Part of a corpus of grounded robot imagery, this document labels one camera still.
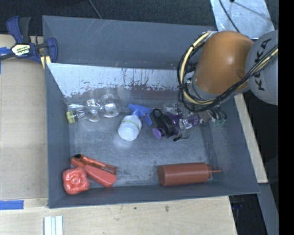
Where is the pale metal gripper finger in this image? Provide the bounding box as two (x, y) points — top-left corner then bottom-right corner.
(173, 118), (192, 135)
(164, 103), (185, 115)

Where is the clear glass cup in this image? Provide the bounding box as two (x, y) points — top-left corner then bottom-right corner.
(85, 98), (104, 122)

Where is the white spray bottle blue head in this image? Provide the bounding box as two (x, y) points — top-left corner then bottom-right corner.
(118, 103), (153, 141)

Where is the grey metal bin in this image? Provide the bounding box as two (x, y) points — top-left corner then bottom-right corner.
(42, 15), (261, 209)

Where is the red-brown squeeze bottle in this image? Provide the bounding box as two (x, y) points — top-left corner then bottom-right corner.
(157, 162), (222, 187)

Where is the clear bottle with yellow cap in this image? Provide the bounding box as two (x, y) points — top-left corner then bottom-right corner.
(66, 102), (88, 124)

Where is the purple and black bottle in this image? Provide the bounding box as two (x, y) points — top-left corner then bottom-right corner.
(151, 108), (202, 141)

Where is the clear round glass jar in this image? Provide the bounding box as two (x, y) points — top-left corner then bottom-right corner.
(99, 93), (122, 118)

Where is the orange-red rose-shaped toy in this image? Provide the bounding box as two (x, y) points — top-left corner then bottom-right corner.
(62, 167), (91, 196)

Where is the orange plastic bottle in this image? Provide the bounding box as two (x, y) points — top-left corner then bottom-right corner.
(84, 164), (118, 188)

